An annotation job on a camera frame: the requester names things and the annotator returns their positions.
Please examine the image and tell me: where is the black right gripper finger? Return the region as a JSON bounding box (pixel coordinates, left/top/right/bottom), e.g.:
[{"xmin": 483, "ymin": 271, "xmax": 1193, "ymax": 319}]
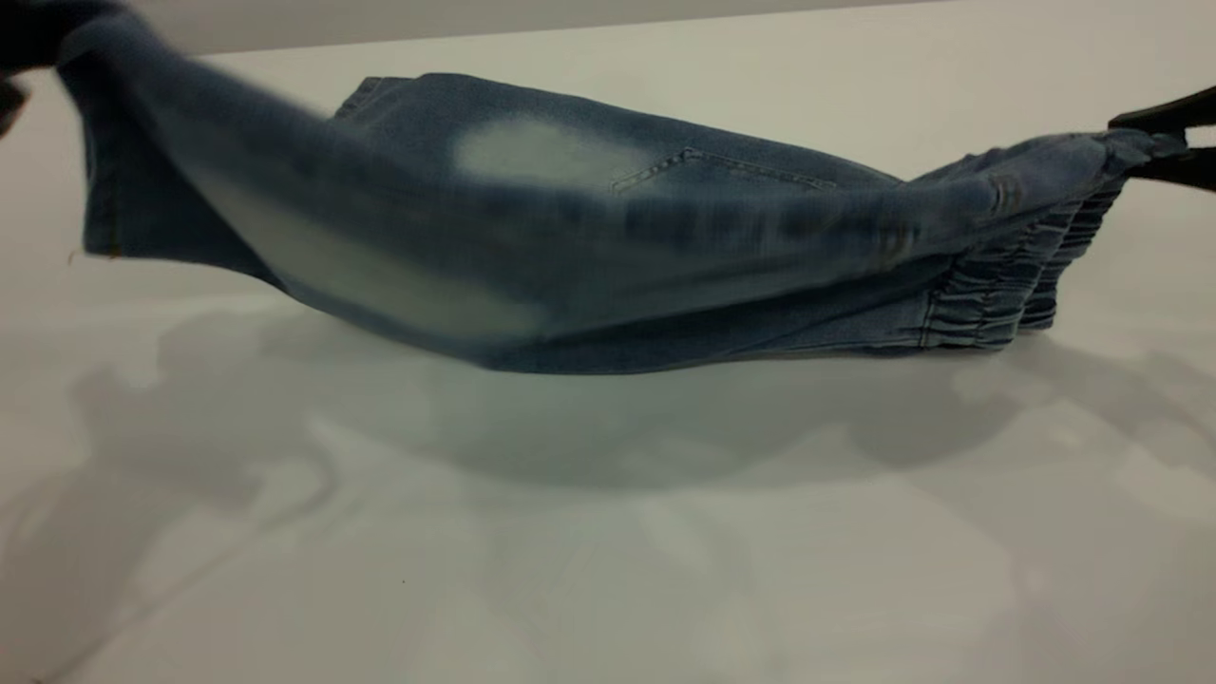
[
  {"xmin": 1108, "ymin": 85, "xmax": 1216, "ymax": 135},
  {"xmin": 1129, "ymin": 147, "xmax": 1216, "ymax": 192}
]

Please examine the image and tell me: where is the blue denim shorts cartoon print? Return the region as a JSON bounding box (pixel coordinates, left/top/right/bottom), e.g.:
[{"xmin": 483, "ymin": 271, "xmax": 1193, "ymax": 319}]
[{"xmin": 57, "ymin": 14, "xmax": 1188, "ymax": 376}]

